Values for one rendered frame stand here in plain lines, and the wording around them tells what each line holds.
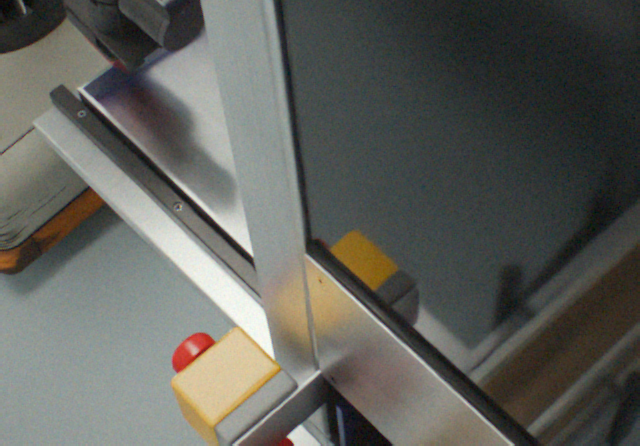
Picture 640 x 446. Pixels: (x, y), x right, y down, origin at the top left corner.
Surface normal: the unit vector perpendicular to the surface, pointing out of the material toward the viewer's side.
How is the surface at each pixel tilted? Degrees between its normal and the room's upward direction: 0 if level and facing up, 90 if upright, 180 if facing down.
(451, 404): 90
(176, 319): 0
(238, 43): 90
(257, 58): 90
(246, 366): 0
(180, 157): 0
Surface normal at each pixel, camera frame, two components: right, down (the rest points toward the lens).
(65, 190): 0.72, 0.57
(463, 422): -0.73, 0.60
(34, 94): -0.06, -0.52
